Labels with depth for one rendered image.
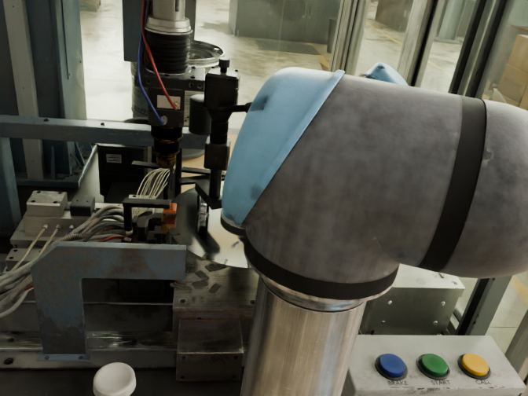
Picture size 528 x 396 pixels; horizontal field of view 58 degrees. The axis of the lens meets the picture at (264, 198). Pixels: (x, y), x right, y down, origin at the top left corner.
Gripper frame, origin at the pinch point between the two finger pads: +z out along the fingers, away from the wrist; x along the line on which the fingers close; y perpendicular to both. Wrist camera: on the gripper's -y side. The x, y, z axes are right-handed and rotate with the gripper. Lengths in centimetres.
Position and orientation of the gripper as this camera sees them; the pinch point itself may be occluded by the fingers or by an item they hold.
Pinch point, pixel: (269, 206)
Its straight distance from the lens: 96.2
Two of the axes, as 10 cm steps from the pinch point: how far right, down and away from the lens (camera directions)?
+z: -5.9, 6.0, 5.4
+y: -5.8, 1.4, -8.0
